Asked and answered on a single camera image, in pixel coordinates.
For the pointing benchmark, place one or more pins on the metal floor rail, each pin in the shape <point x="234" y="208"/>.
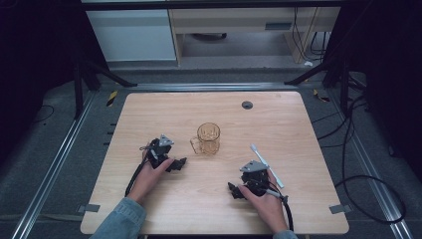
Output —
<point x="375" y="166"/>
<point x="53" y="169"/>

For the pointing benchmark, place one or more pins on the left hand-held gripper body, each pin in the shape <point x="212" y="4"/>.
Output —
<point x="158" y="150"/>

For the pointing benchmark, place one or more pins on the black tripod stand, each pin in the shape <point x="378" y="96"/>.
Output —
<point x="78" y="86"/>
<point x="343" y="79"/>

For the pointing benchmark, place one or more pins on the white cabinet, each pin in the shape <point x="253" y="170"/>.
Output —
<point x="132" y="35"/>

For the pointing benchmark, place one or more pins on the clear glass mug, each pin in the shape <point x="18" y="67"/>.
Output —
<point x="209" y="139"/>

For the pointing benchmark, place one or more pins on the white toothbrush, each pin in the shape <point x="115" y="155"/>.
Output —
<point x="267" y="166"/>

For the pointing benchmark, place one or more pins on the grey tape strip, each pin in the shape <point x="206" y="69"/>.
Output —
<point x="340" y="209"/>
<point x="89" y="208"/>

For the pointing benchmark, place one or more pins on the yellow black floor tape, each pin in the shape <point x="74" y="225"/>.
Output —
<point x="320" y="96"/>
<point x="112" y="98"/>

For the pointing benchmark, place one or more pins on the person's left hand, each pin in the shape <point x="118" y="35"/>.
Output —
<point x="148" y="181"/>

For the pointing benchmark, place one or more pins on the person's right hand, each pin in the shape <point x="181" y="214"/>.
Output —
<point x="267" y="209"/>

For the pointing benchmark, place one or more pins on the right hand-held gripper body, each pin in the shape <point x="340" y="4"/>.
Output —
<point x="256" y="178"/>

